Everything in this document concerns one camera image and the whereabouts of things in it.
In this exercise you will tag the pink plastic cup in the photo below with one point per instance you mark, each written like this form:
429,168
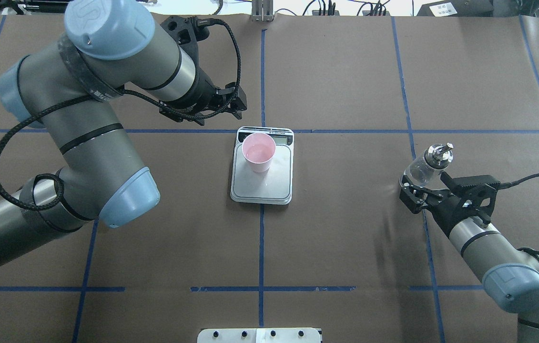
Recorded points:
258,150

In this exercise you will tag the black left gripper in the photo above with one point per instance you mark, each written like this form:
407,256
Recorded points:
202,88

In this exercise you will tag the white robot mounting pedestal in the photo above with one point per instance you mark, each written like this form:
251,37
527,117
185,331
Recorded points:
261,335

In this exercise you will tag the glass sauce bottle metal spout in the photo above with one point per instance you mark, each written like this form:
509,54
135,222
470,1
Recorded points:
434,160

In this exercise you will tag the white digital kitchen scale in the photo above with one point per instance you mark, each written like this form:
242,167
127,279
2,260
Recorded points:
273,186

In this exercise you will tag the aluminium frame post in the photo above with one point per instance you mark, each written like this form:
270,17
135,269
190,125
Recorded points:
262,11

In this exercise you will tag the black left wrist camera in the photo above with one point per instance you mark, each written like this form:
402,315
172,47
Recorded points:
187,31

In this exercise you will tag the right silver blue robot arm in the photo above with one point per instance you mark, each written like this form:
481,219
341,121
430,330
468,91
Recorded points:
509,275

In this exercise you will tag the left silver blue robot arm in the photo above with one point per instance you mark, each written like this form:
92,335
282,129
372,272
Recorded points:
109,48

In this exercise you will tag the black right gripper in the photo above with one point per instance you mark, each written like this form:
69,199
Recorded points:
436,211

